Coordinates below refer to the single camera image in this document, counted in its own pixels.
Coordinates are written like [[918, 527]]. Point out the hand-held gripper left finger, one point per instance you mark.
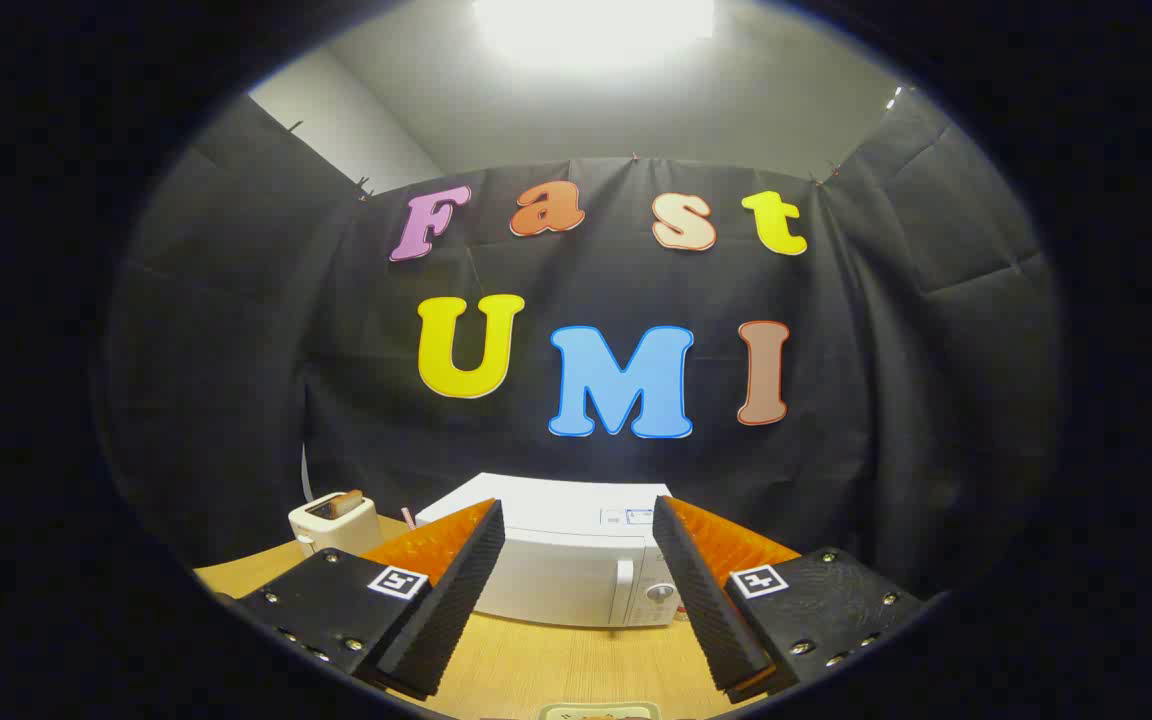
[[456, 600]]

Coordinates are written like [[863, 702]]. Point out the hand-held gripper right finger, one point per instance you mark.
[[701, 600]]

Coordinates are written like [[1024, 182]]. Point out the white microwave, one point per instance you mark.
[[561, 560]]

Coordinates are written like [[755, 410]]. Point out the white toaster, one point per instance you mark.
[[331, 530]]

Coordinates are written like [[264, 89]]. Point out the toast slice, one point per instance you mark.
[[348, 503]]

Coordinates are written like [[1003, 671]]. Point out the white speckled plate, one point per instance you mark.
[[596, 713]]

